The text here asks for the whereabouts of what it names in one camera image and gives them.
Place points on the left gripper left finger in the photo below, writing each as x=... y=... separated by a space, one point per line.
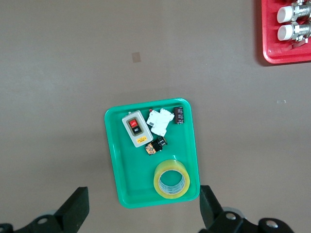
x=73 y=211

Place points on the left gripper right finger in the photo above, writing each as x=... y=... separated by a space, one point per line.
x=211 y=211

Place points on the yellow packing tape roll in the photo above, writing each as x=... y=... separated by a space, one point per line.
x=170 y=163

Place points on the green plastic tray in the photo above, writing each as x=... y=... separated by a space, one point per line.
x=131 y=174

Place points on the red tray holding valves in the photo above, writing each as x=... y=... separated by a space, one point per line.
x=269 y=48

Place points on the black orange coil component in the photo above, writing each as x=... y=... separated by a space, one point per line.
x=155 y=145

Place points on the white circuit breaker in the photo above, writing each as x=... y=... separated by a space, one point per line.
x=159 y=123

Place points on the metal valve white caps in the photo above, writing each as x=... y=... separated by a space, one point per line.
x=285 y=32
x=285 y=14

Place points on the grey on-off switch box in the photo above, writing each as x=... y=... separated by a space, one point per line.
x=139 y=137

